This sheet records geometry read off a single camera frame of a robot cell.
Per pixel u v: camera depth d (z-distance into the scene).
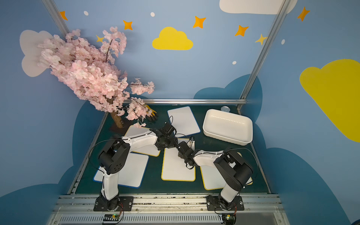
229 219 0.73
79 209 0.73
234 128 1.10
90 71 0.59
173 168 0.86
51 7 0.69
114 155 0.51
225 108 1.15
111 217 0.73
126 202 0.75
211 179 0.84
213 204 0.74
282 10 0.71
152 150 0.90
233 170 0.47
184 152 0.73
